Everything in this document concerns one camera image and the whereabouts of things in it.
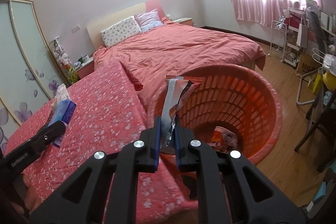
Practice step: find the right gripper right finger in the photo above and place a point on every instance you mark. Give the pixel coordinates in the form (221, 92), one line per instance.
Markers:
(230, 189)

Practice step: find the white wire rack trolley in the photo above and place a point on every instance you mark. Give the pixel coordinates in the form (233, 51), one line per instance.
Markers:
(278, 39)

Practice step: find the hanging plush toys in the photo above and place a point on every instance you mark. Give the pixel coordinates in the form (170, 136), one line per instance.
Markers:
(63, 60)

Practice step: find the yellow tub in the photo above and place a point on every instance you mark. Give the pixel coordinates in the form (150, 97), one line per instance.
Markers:
(329, 80)

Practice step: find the right pink nightstand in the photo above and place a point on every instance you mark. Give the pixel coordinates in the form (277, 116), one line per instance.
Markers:
(184, 21)

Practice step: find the red plastic laundry basket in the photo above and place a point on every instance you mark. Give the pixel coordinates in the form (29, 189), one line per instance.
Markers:
(238, 99)

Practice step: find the bed with coral duvet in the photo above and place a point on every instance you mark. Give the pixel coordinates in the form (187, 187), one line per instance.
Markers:
(174, 49)

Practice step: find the beige pink headboard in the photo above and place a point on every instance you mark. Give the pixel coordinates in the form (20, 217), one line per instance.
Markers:
(97, 25)

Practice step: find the silver snack wrapper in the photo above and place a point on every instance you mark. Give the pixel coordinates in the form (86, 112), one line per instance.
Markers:
(179, 89)

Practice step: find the sliding wardrobe with flower decals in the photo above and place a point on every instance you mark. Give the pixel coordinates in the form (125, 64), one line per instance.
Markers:
(29, 73)

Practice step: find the white red snack bag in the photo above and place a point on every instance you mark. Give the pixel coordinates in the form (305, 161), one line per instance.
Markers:
(223, 140)

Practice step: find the dark wooden chair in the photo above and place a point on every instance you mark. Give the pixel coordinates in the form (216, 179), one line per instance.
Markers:
(321, 117)

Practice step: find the blue tissue packet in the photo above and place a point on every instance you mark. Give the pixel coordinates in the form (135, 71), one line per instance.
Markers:
(60, 121)

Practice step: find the left pink nightstand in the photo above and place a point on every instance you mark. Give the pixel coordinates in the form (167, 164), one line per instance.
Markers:
(86, 68)

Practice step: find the white floral pillow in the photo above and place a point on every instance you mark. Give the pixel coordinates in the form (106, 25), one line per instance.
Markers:
(120, 31)

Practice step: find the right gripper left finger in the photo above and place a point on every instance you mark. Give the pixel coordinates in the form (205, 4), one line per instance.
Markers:
(104, 188)

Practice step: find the brown cardboard box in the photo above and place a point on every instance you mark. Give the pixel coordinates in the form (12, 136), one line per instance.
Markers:
(306, 64)

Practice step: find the cluttered desk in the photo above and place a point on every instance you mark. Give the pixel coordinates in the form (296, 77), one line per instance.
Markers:
(308, 27)

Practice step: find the pink nightstand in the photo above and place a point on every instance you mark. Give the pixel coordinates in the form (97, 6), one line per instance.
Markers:
(86, 68)
(184, 21)

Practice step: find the pink striped pillow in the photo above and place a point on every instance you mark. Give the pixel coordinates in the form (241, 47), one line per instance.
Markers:
(149, 20)

